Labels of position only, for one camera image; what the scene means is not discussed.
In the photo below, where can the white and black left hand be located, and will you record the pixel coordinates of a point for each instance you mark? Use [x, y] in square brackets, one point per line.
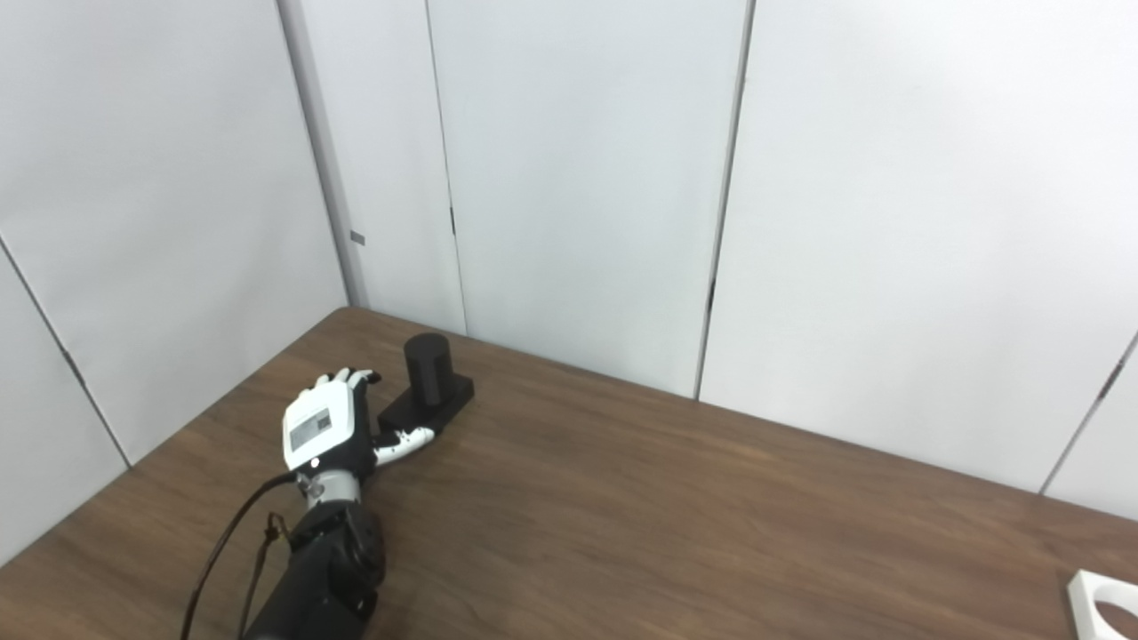
[316, 427]

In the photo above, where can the black peg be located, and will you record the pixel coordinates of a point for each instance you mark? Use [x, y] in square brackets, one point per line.
[428, 373]

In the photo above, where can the white square piece with hole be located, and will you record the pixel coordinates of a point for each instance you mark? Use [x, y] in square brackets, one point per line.
[1083, 604]

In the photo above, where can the grey wall corner post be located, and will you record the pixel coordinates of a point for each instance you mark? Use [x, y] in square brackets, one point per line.
[324, 160]

